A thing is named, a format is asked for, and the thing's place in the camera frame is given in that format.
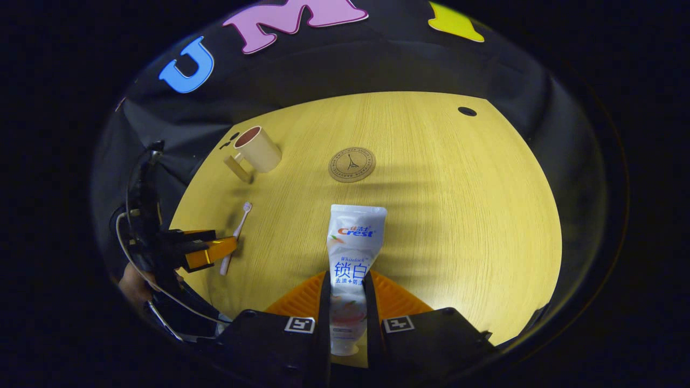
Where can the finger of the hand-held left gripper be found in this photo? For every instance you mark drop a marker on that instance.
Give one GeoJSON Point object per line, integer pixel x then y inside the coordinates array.
{"type": "Point", "coordinates": [210, 254]}
{"type": "Point", "coordinates": [188, 237]}

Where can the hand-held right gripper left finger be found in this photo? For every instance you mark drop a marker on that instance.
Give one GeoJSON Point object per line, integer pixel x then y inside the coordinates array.
{"type": "Point", "coordinates": [324, 307]}

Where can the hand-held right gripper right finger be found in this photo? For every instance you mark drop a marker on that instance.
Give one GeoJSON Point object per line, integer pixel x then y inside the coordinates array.
{"type": "Point", "coordinates": [372, 312]}

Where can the white toothbrush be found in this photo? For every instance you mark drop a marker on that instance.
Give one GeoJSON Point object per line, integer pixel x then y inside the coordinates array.
{"type": "Point", "coordinates": [237, 237]}

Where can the white toothpaste tube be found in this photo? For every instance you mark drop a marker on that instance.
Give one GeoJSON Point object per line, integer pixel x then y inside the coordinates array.
{"type": "Point", "coordinates": [356, 231]}

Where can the beige cup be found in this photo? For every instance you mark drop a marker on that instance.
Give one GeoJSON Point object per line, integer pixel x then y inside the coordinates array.
{"type": "Point", "coordinates": [261, 153]}

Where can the round brown coaster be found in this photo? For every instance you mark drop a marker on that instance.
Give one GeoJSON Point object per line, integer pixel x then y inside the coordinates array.
{"type": "Point", "coordinates": [352, 164]}

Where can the wooden desktop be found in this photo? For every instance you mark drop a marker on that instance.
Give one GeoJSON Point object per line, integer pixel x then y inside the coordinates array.
{"type": "Point", "coordinates": [458, 215]}

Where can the black backdrop cloth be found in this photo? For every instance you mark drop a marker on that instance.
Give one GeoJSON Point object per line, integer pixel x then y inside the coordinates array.
{"type": "Point", "coordinates": [377, 64]}

